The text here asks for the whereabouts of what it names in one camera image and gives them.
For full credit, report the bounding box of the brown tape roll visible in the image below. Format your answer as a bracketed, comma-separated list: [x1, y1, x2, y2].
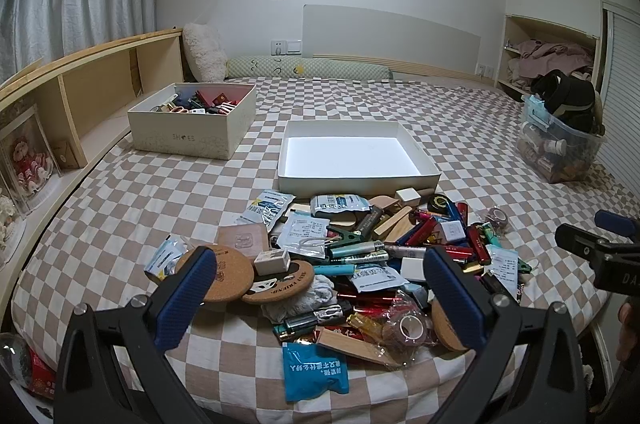
[382, 306, 438, 352]

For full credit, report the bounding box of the uv gel polish box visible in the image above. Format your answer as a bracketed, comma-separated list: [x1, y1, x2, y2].
[254, 249, 291, 275]

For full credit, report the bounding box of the panda cork coaster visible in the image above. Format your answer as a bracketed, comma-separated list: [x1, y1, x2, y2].
[241, 260, 314, 305]

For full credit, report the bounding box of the black lighter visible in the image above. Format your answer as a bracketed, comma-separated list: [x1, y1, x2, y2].
[355, 205, 383, 240]

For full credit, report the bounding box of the long wooden block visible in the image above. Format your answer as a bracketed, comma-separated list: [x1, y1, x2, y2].
[316, 328, 401, 369]

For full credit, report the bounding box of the white mask packet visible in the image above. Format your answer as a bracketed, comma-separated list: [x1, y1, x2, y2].
[277, 213, 330, 259]

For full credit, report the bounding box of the clear plastic storage bin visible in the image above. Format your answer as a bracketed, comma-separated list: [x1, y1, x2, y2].
[516, 95, 605, 183]

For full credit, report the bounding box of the black round gold tin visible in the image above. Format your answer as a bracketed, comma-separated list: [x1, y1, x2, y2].
[426, 193, 451, 217]

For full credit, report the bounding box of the checkered bed sheet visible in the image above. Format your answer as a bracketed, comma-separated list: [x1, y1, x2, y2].
[10, 74, 624, 424]

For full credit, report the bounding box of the white cube box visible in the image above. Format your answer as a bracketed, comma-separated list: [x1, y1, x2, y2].
[395, 188, 422, 207]

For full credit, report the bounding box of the black bag on bin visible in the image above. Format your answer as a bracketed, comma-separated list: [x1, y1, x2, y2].
[530, 69, 596, 133]

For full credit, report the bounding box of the green plastic clip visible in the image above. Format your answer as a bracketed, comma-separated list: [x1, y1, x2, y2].
[326, 225, 362, 249]

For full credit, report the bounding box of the white cloth rag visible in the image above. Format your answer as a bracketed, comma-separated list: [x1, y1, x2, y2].
[262, 274, 336, 323]

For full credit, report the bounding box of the blue white sachet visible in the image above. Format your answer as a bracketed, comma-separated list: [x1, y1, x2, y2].
[235, 190, 295, 232]

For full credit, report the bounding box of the blue wipe packet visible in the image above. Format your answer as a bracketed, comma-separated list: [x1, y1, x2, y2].
[282, 343, 349, 404]

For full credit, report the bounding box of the beige shoe box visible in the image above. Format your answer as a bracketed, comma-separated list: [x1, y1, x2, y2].
[127, 82, 256, 161]

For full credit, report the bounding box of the wooden closet shelf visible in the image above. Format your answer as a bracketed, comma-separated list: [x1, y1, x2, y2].
[495, 15, 602, 101]

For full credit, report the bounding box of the white shallow tray box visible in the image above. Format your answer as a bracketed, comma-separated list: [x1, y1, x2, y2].
[278, 121, 442, 199]

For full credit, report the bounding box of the doll in display case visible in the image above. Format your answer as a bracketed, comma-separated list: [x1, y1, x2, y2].
[1, 105, 60, 215]

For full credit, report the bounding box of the wooden bedside shelf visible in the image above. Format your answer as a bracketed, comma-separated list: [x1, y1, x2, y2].
[1, 28, 183, 305]

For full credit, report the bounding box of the green long bolster pillow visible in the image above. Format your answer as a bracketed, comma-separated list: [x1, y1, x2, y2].
[226, 55, 393, 81]

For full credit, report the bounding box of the fluffy white pillow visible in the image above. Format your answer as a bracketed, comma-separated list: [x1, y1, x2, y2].
[182, 23, 228, 82]

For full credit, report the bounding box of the grey curtain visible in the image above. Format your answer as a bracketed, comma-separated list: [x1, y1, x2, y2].
[1, 0, 156, 80]

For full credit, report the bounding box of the wall socket panel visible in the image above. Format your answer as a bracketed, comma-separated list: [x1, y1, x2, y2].
[270, 39, 303, 55]

